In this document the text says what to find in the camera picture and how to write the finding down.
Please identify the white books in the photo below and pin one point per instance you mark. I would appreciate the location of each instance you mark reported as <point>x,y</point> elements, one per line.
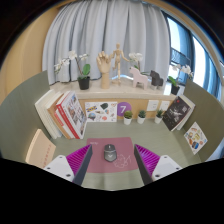
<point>45,111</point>

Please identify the light grey curtain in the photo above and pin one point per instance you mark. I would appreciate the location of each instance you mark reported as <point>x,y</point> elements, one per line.
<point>100,30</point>

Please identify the white sticker sheet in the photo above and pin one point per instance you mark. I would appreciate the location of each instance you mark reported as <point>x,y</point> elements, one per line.
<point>100,112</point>

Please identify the black wooden horse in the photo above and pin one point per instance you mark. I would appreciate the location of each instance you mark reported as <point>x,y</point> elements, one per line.
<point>156,79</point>

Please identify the window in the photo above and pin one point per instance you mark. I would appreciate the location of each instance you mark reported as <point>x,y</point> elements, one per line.
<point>200,60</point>

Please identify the white orchid in black pot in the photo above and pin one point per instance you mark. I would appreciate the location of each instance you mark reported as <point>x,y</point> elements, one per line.
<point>83,82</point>
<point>135,56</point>
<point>175,90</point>

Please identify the wooden artist mannequin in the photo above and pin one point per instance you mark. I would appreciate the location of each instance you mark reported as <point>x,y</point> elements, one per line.
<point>117,58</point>

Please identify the red-edged book with photo cover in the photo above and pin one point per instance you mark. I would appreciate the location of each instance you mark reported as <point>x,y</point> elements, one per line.
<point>75,115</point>

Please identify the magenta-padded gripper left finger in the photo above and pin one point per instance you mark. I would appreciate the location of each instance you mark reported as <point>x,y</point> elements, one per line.
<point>61,166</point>

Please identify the green desk partition panel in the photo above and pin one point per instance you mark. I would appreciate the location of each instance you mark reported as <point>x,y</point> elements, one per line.
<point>18,113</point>
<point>208,113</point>

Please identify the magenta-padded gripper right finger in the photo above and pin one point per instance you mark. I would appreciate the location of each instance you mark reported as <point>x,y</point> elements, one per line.
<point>165,165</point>

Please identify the dusky pink mouse pad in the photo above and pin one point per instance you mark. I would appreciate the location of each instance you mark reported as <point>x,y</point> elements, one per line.
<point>126,146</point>

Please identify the pink wooden horse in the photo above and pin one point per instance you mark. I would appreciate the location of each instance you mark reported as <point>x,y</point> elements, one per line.
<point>138,78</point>

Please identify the black cover book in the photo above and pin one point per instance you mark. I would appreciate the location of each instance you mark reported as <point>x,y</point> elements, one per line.
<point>175,114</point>

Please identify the tan brown book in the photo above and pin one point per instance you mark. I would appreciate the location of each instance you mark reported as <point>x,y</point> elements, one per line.
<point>57,116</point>

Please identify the grey and black computer mouse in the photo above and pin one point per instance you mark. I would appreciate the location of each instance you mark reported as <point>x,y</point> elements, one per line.
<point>110,153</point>

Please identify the beige board with red text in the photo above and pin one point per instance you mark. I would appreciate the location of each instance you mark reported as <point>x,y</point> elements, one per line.
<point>40,150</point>

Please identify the purple round number sign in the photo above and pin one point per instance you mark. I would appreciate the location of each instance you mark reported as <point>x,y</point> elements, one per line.
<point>123,108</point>

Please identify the colourful sticker sheet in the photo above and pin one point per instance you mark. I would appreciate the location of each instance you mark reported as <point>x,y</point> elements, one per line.
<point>195,138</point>

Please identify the small plant in white pot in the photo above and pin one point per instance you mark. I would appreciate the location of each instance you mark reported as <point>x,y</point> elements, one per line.
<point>158,119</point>
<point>141,120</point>
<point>127,121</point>

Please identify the white wall socket plate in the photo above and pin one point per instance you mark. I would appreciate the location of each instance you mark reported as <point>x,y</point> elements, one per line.
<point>152,105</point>
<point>164,105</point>

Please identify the wooden hand model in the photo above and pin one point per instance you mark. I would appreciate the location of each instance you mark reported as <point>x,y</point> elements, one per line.
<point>104,66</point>

